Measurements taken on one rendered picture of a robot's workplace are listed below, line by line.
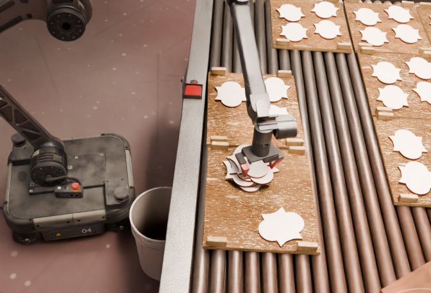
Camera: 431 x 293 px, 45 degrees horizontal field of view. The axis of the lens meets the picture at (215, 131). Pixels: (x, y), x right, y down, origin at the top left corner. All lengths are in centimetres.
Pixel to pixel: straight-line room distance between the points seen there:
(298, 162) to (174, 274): 59
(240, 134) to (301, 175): 27
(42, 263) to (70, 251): 14
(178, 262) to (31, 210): 119
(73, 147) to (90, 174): 24
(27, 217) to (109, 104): 111
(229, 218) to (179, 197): 19
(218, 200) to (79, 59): 234
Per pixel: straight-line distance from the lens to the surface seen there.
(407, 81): 229
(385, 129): 203
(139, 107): 337
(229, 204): 166
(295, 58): 229
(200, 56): 225
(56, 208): 259
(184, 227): 163
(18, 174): 277
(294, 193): 172
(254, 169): 169
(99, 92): 351
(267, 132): 153
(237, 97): 201
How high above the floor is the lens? 225
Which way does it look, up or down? 45 degrees down
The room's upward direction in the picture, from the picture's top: 4 degrees clockwise
